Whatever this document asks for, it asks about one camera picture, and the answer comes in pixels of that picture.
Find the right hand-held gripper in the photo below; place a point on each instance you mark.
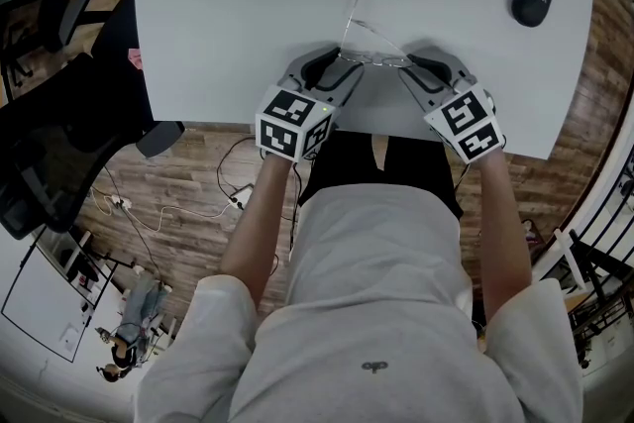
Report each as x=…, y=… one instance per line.
x=468, y=124

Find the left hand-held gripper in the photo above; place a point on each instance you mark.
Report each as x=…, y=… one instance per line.
x=292, y=124

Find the person's left forearm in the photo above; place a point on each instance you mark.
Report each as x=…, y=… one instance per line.
x=257, y=233

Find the person's right forearm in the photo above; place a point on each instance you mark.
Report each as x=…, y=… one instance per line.
x=502, y=238

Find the person's black trousers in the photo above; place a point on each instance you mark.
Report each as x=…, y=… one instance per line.
x=347, y=163

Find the white power strip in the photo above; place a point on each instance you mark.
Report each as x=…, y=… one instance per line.
x=242, y=195

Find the pink cloth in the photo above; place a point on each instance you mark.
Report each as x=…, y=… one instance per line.
x=136, y=59

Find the person in white shirt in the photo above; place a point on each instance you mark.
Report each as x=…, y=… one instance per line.
x=371, y=312

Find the white plug adapter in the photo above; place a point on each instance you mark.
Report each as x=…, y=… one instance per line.
x=121, y=201

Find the black metal railing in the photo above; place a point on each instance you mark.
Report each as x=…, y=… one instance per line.
x=594, y=262

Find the black mesh office chair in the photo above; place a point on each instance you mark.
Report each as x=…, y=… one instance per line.
x=59, y=153

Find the black swivel chair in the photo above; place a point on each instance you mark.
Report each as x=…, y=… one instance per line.
x=54, y=15

